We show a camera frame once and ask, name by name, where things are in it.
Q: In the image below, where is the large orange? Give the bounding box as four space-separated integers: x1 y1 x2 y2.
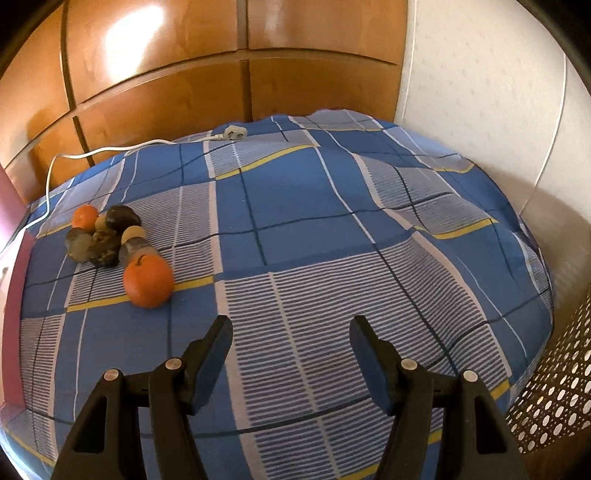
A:
123 254 175 309

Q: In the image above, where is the pink box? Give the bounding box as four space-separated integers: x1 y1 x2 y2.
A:
0 166 33 416

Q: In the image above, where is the white wall trim strip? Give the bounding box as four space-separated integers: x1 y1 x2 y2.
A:
521 54 568 215

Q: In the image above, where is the wooden wardrobe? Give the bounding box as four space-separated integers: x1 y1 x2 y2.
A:
0 0 409 205

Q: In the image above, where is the grey-green fruit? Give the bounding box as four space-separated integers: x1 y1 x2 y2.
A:
65 228 95 262

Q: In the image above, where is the white power cable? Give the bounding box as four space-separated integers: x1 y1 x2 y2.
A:
0 134 227 254

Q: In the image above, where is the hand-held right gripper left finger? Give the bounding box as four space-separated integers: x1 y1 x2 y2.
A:
51 315 232 480

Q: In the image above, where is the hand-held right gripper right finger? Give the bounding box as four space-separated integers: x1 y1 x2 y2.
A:
349 315 529 480

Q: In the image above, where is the white perforated basket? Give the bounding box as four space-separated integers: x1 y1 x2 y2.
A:
505 286 591 455

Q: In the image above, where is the dark brown wrinkled fruit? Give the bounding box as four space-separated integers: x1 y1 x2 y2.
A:
89 231 122 267

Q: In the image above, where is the small orange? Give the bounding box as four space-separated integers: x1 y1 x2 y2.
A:
72 205 100 230

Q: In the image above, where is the dark brown round fruit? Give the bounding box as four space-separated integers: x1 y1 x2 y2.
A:
106 206 142 232

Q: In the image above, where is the blue plaid bedsheet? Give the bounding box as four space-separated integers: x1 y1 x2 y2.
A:
0 109 555 480

